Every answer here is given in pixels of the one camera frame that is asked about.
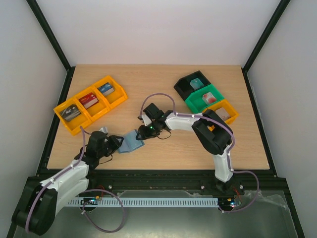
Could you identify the black frame post left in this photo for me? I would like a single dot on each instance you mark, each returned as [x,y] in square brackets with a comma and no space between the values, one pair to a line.
[36,10]

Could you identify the orange storage bin right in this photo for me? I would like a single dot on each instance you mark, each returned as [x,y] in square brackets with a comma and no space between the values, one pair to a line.
[224,104]

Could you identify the black VIP cards stack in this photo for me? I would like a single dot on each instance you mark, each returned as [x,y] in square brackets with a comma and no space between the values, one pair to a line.
[70,113]

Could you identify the black frame post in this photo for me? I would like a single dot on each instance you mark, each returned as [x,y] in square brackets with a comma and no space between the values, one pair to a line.
[36,10]
[281,7]

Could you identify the blue cards stack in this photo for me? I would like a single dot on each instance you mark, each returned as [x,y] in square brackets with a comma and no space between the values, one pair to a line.
[106,89]

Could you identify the black frame post right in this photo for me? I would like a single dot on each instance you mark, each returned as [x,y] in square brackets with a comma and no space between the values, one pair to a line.
[281,7]

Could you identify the red white april cards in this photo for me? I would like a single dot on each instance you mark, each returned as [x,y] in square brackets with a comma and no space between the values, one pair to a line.
[209,98]

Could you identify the black storage bin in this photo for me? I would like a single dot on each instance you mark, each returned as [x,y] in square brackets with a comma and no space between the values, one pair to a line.
[183,88]

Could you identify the red cards stack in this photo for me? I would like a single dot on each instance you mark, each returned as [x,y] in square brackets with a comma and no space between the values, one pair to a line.
[88,100]

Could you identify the blue card holder wallet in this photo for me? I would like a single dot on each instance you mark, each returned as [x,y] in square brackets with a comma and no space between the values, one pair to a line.
[130,143]

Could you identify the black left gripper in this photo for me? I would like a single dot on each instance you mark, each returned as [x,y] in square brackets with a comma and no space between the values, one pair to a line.
[116,143]

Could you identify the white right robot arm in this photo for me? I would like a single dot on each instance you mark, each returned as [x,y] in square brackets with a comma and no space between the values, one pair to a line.
[212,132]

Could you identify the green storage bin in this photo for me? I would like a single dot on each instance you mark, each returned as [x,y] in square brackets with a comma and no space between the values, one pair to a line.
[195,102]

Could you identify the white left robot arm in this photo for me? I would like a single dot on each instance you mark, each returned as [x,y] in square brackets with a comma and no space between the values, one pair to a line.
[40,202]

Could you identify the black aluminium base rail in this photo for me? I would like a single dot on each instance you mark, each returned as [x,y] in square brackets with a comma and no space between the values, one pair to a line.
[203,182]

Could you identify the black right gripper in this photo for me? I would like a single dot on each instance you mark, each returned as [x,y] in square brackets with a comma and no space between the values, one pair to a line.
[142,132]

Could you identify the teal cards in black bin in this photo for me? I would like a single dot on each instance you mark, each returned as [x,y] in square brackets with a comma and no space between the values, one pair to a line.
[196,84]

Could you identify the white slotted cable duct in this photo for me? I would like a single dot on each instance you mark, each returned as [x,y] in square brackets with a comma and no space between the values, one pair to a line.
[191,202]

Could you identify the orange triple bin left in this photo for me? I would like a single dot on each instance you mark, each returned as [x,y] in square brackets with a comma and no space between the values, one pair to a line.
[95,112]

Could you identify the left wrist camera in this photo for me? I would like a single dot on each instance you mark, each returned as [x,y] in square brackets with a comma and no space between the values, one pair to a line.
[104,130]

